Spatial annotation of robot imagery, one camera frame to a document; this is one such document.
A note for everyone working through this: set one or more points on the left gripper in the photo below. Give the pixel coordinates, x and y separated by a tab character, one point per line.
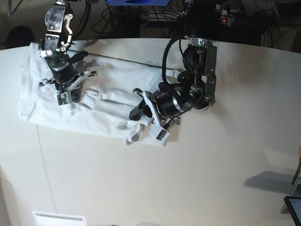
160	106

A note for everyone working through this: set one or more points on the tablet on stand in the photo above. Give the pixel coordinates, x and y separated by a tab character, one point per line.
293	206

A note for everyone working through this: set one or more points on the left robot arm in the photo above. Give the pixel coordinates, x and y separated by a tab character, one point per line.
195	86

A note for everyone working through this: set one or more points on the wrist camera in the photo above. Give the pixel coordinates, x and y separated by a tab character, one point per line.
64	98
159	133

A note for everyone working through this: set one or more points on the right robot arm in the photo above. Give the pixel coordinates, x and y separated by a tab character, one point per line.
59	36

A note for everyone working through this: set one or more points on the white paper sheet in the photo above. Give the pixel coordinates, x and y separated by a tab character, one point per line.
52	219

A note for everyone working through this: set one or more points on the black tripod leg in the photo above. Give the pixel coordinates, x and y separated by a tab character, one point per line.
296	174

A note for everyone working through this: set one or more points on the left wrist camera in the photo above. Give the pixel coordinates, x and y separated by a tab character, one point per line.
159	133

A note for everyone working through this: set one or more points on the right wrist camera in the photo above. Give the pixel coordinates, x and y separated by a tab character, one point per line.
64	98

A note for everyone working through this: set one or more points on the white T-shirt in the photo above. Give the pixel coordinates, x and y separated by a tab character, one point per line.
106	99

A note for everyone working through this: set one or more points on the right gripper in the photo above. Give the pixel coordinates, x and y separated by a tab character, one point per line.
66	78

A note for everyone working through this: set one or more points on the blue box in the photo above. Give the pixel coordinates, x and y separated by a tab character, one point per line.
137	2

